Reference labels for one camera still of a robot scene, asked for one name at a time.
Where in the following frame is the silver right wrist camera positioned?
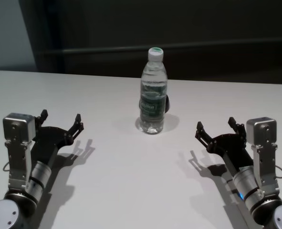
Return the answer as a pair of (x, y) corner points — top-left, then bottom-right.
(246, 116), (281, 194)

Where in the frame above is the green YES button black base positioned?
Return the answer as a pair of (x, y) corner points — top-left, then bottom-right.
(163, 94), (172, 114)

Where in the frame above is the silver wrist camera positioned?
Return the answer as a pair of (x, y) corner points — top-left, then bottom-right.
(246, 116), (281, 194)
(2, 113), (36, 189)

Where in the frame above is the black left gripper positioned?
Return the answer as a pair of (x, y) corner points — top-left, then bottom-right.
(31, 109), (84, 166)

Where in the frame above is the clear water bottle green label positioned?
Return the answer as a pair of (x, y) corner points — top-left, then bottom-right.
(138, 47), (168, 135)

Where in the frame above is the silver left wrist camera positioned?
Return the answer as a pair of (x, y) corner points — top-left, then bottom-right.
(2, 113), (36, 189)

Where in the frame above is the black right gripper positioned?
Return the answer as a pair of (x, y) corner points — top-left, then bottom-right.
(195, 116), (254, 171)

